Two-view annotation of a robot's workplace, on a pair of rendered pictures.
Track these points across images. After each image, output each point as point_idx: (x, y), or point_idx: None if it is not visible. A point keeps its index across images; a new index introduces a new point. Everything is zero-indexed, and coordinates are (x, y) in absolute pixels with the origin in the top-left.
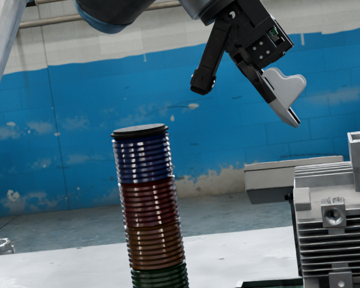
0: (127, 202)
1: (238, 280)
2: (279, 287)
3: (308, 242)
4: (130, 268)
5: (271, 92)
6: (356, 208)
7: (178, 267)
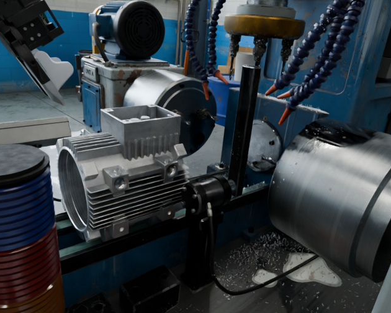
0: None
1: None
2: None
3: (98, 204)
4: None
5: (45, 74)
6: (133, 174)
7: None
